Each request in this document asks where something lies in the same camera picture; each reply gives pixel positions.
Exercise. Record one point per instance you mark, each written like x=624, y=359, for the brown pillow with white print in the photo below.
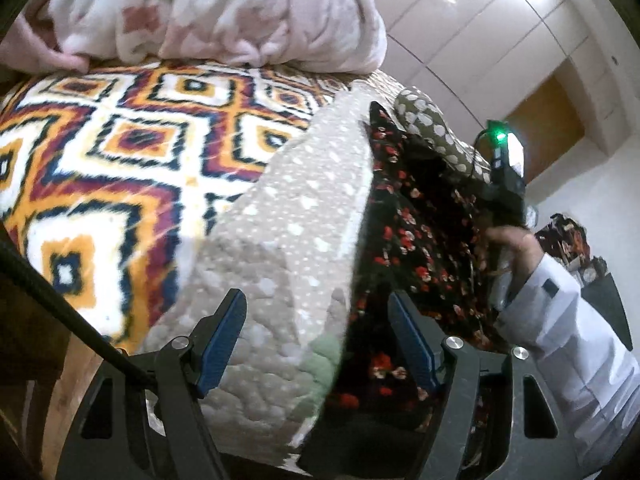
x=432, y=125

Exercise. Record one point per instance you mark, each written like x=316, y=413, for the colourful clothes pile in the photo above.
x=562, y=235

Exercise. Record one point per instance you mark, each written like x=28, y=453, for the glossy white wardrobe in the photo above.
x=475, y=25

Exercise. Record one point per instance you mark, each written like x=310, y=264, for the beige quilted heart bedspread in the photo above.
x=290, y=240

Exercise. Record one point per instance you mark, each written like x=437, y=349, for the person's right forearm white sleeve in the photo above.
x=565, y=330

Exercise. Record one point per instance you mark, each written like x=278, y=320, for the brown wooden door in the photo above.
x=545, y=125

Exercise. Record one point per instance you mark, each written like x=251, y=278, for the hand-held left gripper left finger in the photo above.
x=220, y=347

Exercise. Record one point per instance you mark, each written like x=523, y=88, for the black floral garment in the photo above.
x=415, y=240

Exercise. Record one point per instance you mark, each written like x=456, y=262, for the person's right hand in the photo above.
x=517, y=250

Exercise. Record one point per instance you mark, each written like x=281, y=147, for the geometric diamond patterned blanket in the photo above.
x=110, y=160

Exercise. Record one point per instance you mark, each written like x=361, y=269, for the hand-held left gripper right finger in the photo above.
x=412, y=345

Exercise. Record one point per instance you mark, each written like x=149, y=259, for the pink floral fleece blanket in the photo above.
x=225, y=10

